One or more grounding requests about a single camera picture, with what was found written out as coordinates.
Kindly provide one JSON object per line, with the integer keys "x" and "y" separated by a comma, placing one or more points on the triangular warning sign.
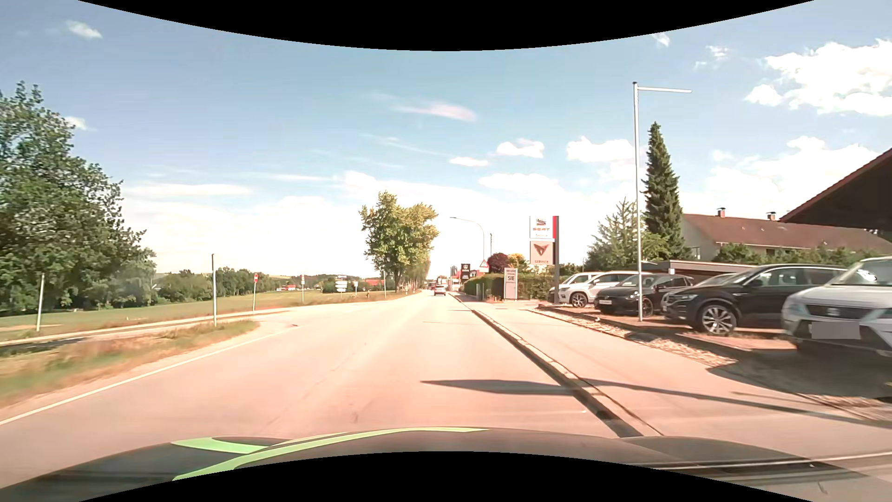
{"x": 483, "y": 268}

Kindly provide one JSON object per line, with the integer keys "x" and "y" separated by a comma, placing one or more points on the tall roadside tree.
{"x": 398, "y": 237}

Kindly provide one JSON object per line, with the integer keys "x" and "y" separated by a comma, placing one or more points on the green hedge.
{"x": 488, "y": 284}

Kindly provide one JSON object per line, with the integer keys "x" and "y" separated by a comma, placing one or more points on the white advertising board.
{"x": 511, "y": 283}

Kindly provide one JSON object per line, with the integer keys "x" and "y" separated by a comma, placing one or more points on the tall dealership sign pylon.
{"x": 545, "y": 244}

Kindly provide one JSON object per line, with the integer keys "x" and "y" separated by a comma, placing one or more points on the white direction signs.
{"x": 341, "y": 284}

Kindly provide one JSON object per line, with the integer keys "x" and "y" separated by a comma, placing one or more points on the grey asphalt road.
{"x": 390, "y": 362}

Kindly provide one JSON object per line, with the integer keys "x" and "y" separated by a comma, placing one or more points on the white parked car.
{"x": 592, "y": 286}

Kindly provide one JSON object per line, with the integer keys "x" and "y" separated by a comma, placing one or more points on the light green tree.
{"x": 620, "y": 240}

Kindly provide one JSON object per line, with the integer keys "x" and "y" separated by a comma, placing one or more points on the car's own bonnet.
{"x": 432, "y": 446}

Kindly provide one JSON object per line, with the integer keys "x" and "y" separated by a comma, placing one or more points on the dark parked car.
{"x": 638, "y": 294}

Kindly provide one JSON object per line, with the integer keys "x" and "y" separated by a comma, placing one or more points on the tall conifer tree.
{"x": 662, "y": 195}

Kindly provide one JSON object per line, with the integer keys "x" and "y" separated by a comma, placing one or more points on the distant tree line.
{"x": 223, "y": 282}

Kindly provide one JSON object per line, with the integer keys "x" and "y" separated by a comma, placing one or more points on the grey pole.
{"x": 214, "y": 289}

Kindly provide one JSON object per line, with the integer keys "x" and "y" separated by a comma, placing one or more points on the gravel strip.
{"x": 669, "y": 343}

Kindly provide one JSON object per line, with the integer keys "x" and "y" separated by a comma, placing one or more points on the grey pavement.
{"x": 669, "y": 397}

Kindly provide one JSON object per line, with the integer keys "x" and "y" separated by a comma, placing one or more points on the black parked suv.
{"x": 749, "y": 296}

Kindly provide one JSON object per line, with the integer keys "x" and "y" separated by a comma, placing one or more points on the green grass field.
{"x": 139, "y": 312}

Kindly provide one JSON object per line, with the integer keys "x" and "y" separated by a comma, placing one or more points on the house with brown roof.
{"x": 773, "y": 235}

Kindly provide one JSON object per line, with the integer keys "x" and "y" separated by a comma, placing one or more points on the road markings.
{"x": 125, "y": 380}

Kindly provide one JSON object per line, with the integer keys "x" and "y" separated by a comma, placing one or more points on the grey side path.
{"x": 104, "y": 329}

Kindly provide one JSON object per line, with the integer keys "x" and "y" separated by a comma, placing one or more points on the dry grass verge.
{"x": 76, "y": 359}

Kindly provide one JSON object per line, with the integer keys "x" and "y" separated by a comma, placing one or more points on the large green trees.
{"x": 49, "y": 209}

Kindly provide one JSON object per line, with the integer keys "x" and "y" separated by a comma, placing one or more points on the silver parked car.
{"x": 843, "y": 307}

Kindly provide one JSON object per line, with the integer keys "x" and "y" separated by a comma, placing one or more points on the building with dark roof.
{"x": 847, "y": 195}

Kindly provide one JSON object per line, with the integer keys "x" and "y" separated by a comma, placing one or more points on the distant curved lamp post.
{"x": 477, "y": 240}

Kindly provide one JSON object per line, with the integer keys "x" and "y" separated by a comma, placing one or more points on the road sign on post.
{"x": 255, "y": 287}

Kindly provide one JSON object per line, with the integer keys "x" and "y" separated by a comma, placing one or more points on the tall lamp post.
{"x": 638, "y": 209}

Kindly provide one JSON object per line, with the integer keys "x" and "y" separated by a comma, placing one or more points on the white marker post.
{"x": 40, "y": 301}

